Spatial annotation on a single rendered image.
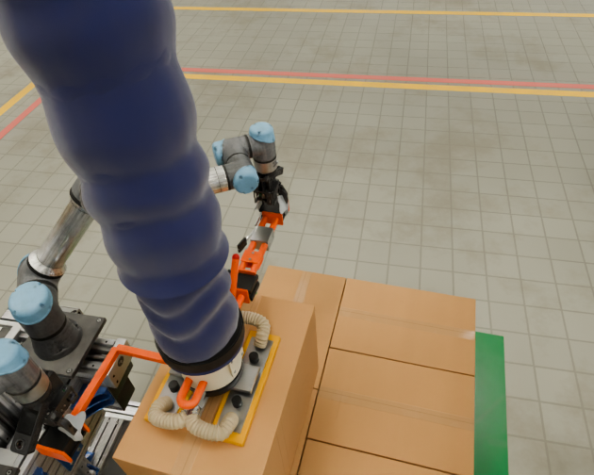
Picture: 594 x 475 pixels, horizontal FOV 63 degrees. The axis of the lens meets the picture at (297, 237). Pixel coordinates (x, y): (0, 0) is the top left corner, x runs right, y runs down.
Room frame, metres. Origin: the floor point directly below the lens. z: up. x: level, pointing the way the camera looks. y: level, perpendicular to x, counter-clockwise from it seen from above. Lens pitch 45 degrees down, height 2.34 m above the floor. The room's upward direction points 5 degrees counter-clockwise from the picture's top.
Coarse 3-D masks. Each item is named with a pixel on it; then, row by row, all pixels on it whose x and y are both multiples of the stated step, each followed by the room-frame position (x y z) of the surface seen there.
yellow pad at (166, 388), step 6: (168, 372) 0.74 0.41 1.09; (168, 378) 0.72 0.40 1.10; (174, 378) 0.72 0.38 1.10; (180, 378) 0.71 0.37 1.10; (162, 384) 0.70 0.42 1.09; (168, 384) 0.70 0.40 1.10; (174, 384) 0.68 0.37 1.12; (180, 384) 0.70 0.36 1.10; (162, 390) 0.68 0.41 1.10; (168, 390) 0.68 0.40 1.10; (174, 390) 0.67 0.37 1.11; (156, 396) 0.67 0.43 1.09; (162, 396) 0.66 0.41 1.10; (174, 396) 0.66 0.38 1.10; (186, 396) 0.66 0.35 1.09; (174, 402) 0.64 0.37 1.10; (174, 408) 0.62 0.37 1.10; (180, 408) 0.62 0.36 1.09
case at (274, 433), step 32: (288, 320) 0.90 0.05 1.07; (288, 352) 0.78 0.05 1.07; (160, 384) 0.72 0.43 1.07; (288, 384) 0.68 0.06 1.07; (256, 416) 0.59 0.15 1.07; (288, 416) 0.63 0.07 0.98; (128, 448) 0.54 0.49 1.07; (160, 448) 0.53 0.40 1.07; (192, 448) 0.52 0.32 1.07; (224, 448) 0.51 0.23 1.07; (256, 448) 0.51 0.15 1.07; (288, 448) 0.59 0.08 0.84
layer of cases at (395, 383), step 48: (288, 288) 1.46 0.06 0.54; (336, 288) 1.44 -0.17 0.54; (384, 288) 1.41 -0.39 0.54; (336, 336) 1.17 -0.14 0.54; (384, 336) 1.15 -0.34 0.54; (432, 336) 1.13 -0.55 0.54; (336, 384) 0.95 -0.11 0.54; (384, 384) 0.93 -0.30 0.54; (432, 384) 0.92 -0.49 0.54; (336, 432) 0.76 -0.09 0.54; (384, 432) 0.74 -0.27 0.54; (432, 432) 0.73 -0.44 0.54
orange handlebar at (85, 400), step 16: (272, 224) 1.21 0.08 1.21; (256, 256) 1.06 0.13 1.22; (240, 304) 0.88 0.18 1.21; (112, 352) 0.74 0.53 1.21; (128, 352) 0.74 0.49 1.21; (144, 352) 0.73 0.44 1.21; (96, 384) 0.65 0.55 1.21; (80, 400) 0.61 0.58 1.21; (176, 400) 0.59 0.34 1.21; (192, 400) 0.58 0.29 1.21
